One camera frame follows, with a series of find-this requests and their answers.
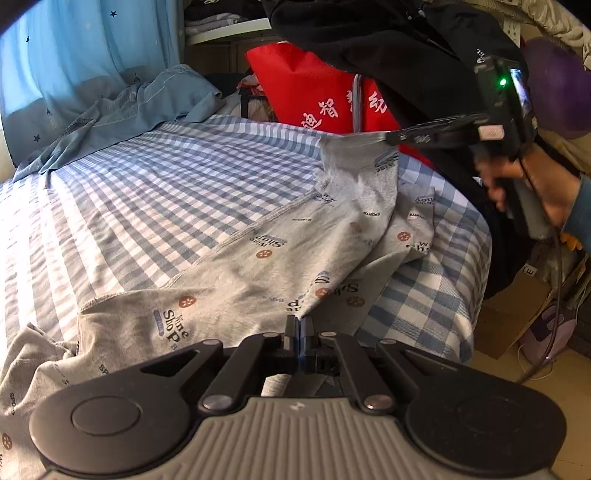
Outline white shelf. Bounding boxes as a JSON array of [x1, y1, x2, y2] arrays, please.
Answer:
[[185, 17, 274, 46]]

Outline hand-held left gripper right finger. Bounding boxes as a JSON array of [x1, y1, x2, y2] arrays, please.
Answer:
[[299, 318, 468, 415]]

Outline red printed bag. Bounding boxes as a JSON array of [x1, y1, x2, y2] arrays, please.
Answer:
[[245, 41, 432, 164]]

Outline beige quilted coat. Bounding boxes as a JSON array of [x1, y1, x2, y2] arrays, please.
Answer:
[[505, 0, 591, 72]]

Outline purple round object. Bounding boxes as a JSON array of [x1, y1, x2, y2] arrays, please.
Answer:
[[523, 37, 591, 140]]

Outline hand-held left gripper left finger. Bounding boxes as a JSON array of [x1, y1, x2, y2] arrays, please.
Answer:
[[140, 316, 299, 415]]

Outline grey printed pants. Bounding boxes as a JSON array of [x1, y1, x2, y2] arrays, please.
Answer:
[[0, 130, 438, 480]]

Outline purple appliance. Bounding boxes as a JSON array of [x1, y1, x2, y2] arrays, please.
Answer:
[[521, 301, 583, 371]]

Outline black cable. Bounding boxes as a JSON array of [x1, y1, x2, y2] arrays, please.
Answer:
[[516, 159, 566, 385]]

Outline cardboard box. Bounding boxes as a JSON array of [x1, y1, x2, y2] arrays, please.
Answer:
[[475, 261, 580, 361]]

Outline black jacket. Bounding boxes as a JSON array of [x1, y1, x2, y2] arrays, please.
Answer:
[[261, 0, 536, 301]]

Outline person's right hand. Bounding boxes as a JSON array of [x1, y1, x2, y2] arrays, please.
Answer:
[[475, 142, 583, 228]]

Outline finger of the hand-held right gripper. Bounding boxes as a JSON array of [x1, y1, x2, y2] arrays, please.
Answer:
[[383, 115, 482, 149]]

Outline folded clothes stack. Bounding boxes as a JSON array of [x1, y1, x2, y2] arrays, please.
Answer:
[[185, 0, 269, 34]]

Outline blue checked bedsheet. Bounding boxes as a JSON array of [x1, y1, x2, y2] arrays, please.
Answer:
[[0, 113, 492, 365]]

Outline blue star curtain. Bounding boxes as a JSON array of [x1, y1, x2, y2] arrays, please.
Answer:
[[0, 0, 186, 169]]

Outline light blue cloth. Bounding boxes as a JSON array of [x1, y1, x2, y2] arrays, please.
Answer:
[[13, 65, 223, 182]]

